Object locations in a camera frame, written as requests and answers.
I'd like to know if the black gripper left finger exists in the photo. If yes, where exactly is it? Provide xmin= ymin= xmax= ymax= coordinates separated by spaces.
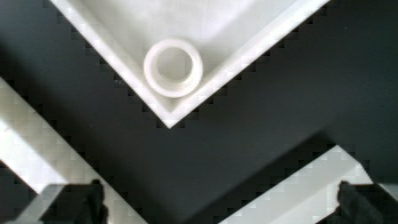
xmin=39 ymin=179 xmax=109 ymax=224

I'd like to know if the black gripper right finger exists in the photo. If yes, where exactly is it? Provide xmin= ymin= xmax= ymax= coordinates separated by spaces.
xmin=324 ymin=181 xmax=398 ymax=224

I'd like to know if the white square tabletop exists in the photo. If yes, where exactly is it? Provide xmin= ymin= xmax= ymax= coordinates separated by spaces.
xmin=50 ymin=0 xmax=331 ymax=126

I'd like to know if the white U-shaped fence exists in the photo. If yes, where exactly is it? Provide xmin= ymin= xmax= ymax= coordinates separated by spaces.
xmin=0 ymin=79 xmax=398 ymax=224

